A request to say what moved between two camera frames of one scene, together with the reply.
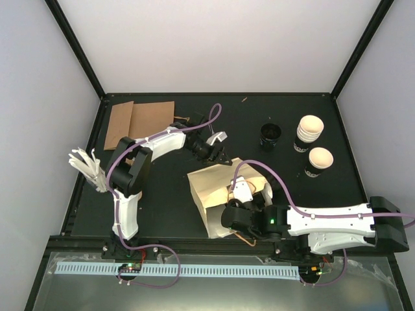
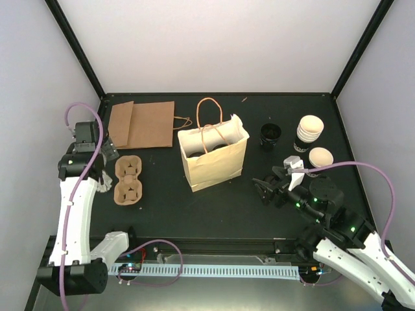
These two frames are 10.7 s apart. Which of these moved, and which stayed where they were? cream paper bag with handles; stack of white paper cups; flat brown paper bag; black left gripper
Moved: cream paper bag with handles; black left gripper
Stayed: stack of white paper cups; flat brown paper bag
